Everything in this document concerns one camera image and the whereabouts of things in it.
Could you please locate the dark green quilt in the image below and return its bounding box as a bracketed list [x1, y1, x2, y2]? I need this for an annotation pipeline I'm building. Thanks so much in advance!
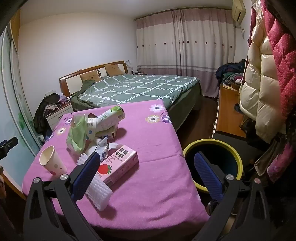
[70, 80, 109, 109]

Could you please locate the pink plastic bag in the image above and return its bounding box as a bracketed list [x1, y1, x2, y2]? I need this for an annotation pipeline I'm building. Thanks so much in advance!
[267, 141, 295, 182]

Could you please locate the pink milk carton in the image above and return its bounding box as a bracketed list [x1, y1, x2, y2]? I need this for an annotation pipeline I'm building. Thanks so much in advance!
[97, 144, 139, 186]

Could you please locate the wooden headboard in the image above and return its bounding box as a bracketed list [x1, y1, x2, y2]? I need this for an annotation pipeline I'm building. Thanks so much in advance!
[59, 61, 126, 98]

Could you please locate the wooden side desk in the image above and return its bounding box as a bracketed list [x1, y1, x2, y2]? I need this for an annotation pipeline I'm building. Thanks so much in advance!
[212, 83, 247, 138]

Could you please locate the cream puffer jacket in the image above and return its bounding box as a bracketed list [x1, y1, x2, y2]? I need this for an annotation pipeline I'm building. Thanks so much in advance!
[239, 5, 287, 143]

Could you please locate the pink white curtain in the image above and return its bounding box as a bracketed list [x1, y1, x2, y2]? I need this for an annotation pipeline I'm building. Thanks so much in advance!
[135, 8, 234, 98]

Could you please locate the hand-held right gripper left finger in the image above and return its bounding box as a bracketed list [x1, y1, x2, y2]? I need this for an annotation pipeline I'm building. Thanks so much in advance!
[23, 152, 104, 241]

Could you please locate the bed with green plaid cover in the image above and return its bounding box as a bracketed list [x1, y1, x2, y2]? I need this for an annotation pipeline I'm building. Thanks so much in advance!
[70, 74, 203, 131]

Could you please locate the white foam wrap sheet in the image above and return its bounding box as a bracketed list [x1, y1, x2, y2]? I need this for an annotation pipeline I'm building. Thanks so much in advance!
[76, 154, 114, 211]

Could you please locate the pile of clothes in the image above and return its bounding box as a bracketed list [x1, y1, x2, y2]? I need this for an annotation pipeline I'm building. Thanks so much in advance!
[216, 59, 246, 90]

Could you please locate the black yellow-rimmed trash bin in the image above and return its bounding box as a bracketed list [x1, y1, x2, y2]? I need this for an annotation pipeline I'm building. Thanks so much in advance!
[183, 139, 243, 194]

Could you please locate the pink floral cloth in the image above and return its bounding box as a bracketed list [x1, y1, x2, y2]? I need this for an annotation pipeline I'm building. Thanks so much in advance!
[22, 100, 210, 234]

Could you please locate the white air conditioner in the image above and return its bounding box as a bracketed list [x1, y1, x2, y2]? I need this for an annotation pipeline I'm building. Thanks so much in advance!
[232, 0, 246, 24]

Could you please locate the white dotted paper cup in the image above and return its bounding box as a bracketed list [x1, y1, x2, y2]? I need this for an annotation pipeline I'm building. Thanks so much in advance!
[39, 145, 68, 178]

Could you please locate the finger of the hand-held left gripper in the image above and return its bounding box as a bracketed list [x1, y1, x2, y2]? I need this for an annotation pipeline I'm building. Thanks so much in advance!
[0, 137, 19, 161]

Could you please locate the white green wipes packet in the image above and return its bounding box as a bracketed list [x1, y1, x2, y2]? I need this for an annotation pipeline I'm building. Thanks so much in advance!
[96, 105, 125, 133]

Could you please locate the green plastic bag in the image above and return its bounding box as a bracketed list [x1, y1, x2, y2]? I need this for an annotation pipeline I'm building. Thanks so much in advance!
[67, 115, 89, 153]

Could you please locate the brown pillow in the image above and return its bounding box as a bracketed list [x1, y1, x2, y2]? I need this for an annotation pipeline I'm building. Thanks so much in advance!
[80, 71, 101, 82]
[104, 64, 125, 76]

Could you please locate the wardrobe with sliding doors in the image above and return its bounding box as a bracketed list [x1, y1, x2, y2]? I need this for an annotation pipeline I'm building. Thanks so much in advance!
[0, 9, 43, 158]

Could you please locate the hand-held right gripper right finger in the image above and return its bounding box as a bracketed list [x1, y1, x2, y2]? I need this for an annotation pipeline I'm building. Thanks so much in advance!
[192, 152, 278, 241]

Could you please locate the red dotted quilted jacket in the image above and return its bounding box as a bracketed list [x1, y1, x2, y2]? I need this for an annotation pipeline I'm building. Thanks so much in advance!
[264, 0, 296, 130]

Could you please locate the white nightstand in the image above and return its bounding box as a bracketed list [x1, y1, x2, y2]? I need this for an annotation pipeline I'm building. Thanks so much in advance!
[45, 102, 73, 131]

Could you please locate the dark clothes heap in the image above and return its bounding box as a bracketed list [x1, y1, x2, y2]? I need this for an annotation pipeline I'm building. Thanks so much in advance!
[33, 93, 60, 137]

